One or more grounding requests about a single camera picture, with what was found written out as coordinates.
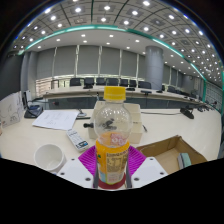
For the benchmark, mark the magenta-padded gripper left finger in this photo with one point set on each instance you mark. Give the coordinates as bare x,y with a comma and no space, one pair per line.
87,159

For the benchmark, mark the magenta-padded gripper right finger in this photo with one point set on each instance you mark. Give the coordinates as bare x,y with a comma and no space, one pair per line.
136,159

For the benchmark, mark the yellow-capped clear drink bottle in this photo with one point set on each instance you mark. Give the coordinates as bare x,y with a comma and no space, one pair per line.
111,156

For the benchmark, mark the brown cardboard box, red label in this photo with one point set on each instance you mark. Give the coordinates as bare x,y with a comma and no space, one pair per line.
165,157

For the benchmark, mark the pale green small pack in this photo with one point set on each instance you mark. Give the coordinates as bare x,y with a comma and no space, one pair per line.
184,160

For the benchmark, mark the white printed paper sheet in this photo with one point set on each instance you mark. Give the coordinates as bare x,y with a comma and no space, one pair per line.
55,119

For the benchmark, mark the black desk microphone unit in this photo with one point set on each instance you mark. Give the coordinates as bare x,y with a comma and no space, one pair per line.
186,112

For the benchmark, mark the long curved conference desk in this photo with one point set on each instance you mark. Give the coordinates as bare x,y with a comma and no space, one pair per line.
66,90

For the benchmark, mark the black desk console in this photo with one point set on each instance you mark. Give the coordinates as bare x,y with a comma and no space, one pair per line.
33,111

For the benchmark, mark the row of black office chairs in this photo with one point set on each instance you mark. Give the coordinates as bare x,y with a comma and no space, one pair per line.
100,81

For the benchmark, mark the group of ceiling lights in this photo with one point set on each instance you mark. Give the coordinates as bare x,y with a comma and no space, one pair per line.
106,7

